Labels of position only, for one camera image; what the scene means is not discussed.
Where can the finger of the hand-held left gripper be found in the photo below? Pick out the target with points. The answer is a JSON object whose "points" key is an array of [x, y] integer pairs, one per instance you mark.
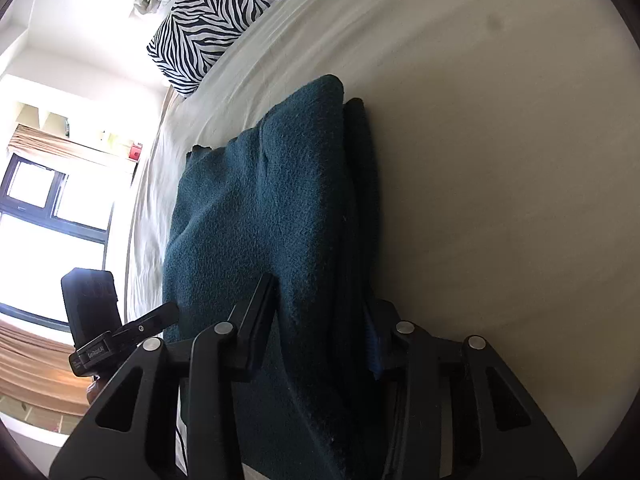
{"points": [[147, 322]]}

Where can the white wall shelf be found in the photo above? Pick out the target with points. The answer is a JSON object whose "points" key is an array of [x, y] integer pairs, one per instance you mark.
{"points": [[85, 130]]}

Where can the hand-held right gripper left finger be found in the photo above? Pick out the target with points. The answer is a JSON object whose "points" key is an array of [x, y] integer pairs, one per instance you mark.
{"points": [[260, 320]]}

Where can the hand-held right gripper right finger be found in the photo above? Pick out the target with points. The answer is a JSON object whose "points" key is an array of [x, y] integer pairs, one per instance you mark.
{"points": [[374, 347]]}

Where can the black framed window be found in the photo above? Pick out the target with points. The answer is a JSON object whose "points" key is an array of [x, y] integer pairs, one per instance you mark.
{"points": [[45, 240]]}

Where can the dark teal knit sweater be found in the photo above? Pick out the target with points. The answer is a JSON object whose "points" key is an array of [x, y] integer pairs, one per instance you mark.
{"points": [[260, 210]]}

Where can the small red box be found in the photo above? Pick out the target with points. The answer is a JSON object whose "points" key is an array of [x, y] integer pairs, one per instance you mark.
{"points": [[135, 152]]}

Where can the bed with beige sheet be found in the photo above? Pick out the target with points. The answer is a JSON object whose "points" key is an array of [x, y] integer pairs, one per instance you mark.
{"points": [[475, 160]]}

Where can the brown window blind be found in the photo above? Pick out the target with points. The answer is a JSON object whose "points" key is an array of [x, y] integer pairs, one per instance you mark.
{"points": [[70, 152]]}

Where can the zebra print pillow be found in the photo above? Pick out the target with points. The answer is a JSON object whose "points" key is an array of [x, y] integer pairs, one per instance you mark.
{"points": [[220, 15]]}

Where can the brown cloth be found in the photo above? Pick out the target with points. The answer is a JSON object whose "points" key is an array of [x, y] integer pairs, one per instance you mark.
{"points": [[40, 365]]}

